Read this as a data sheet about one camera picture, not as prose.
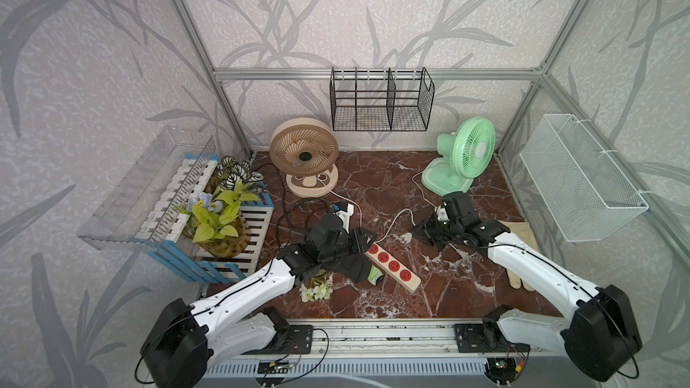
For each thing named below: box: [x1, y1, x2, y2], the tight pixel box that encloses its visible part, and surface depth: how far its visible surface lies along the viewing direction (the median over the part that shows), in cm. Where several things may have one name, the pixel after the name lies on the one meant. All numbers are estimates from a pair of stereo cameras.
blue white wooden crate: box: [132, 153, 275, 284], surface depth 75 cm
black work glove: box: [323, 254, 384, 286], surface depth 86 cm
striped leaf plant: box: [214, 155, 265, 193], surface depth 81 cm
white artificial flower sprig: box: [299, 269, 334, 304], surface depth 82 cm
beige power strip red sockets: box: [363, 242, 422, 293], surface depth 86 cm
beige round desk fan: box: [269, 116, 339, 199], surface depth 92 cm
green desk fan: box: [421, 115, 497, 197], surface depth 91 cm
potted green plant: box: [179, 179, 261, 258], surface depth 74 cm
